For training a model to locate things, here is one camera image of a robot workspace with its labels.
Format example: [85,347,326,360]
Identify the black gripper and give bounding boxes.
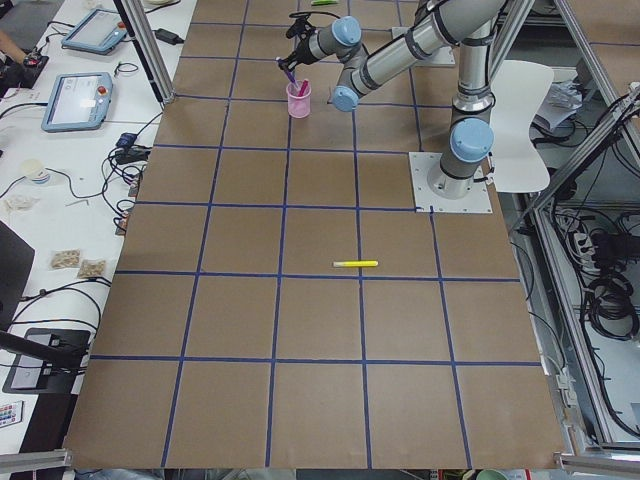
[277,34,320,71]

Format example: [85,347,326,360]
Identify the purple marker pen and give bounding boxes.
[283,68,298,93]

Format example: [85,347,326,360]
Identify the pink marker pen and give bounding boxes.
[297,79,309,97]

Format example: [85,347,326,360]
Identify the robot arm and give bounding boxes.
[277,0,504,200]

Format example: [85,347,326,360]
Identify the pink mesh cup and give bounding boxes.
[286,79,311,119]

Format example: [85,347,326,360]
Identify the green marker pen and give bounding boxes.
[310,0,339,7]

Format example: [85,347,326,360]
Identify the black power adapter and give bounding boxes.
[116,132,138,149]

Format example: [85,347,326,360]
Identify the yellow marker pen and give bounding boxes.
[332,260,379,268]

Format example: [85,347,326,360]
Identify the aluminium frame post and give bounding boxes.
[113,0,175,105]

